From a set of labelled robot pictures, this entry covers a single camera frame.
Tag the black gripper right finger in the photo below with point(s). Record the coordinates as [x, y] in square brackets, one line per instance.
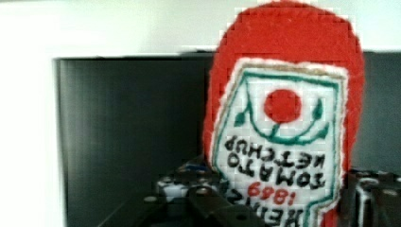
[370, 199]

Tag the red plush ketchup bottle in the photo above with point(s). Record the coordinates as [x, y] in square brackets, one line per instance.
[282, 113]

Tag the black toaster oven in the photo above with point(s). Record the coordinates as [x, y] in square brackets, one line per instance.
[125, 122]

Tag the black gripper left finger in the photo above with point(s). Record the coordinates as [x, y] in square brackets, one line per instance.
[190, 196]

